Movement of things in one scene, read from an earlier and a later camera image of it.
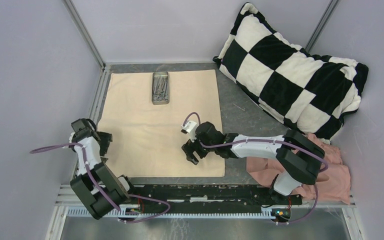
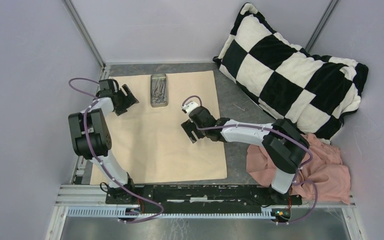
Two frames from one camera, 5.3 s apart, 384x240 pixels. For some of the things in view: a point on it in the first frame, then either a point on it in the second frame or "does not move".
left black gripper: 105,139 to 129,100
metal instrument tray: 160,90 does not move
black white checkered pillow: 306,92 does not move
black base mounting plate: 206,196 does not move
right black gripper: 189,148 to 188,127
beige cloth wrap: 147,138 does not move
